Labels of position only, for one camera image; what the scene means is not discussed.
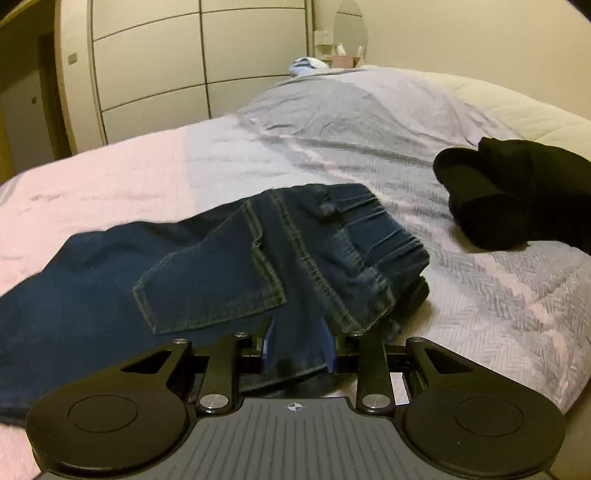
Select dark blue denim jeans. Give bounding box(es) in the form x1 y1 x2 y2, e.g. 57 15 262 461
1 184 429 425

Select blue white clothes pile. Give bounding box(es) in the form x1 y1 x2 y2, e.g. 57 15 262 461
288 57 331 77

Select grey pink bed cover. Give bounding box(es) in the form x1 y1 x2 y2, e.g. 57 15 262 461
1 68 590 479

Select black garment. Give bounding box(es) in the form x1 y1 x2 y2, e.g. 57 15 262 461
433 137 590 253

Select cream long bolster pillow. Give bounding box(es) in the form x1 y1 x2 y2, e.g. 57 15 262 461
412 71 591 160

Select brown room door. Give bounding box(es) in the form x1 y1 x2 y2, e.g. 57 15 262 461
1 33 72 173

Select pink box on nightstand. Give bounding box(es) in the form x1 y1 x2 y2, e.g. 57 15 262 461
332 55 361 69

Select cream panelled wardrobe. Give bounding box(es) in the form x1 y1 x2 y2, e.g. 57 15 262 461
54 1 314 153

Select clear wine glass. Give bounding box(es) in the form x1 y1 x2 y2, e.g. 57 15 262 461
314 30 334 62

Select oval wall mirror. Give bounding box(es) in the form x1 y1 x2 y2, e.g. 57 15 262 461
332 0 368 59

